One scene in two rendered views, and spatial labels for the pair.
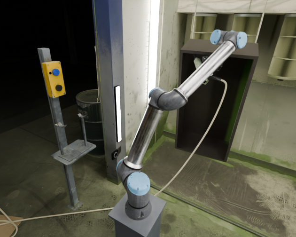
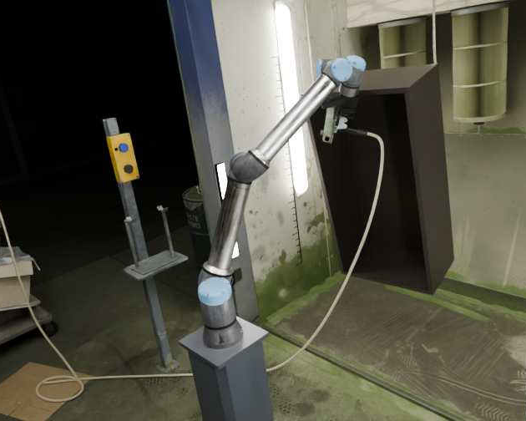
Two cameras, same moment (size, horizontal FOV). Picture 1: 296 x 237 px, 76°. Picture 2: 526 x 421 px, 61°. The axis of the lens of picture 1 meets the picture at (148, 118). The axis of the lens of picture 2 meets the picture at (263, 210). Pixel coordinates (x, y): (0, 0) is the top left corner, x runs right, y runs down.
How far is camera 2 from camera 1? 1.08 m
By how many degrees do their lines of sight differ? 20
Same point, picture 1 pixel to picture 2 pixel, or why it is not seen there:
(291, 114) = not seen: outside the picture
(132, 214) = (208, 338)
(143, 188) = (214, 294)
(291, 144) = not seen: outside the picture
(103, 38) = (193, 94)
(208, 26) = (407, 43)
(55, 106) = (126, 196)
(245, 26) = (469, 30)
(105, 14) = (190, 61)
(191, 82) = (270, 138)
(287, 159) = not seen: outside the picture
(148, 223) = (229, 352)
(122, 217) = (196, 345)
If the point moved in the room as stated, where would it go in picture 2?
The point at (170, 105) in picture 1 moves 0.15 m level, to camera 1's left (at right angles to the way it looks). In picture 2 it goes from (243, 172) to (211, 174)
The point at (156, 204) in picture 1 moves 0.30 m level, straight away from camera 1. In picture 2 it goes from (251, 334) to (275, 301)
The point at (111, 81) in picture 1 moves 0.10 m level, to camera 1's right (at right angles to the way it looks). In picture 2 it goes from (209, 155) to (224, 154)
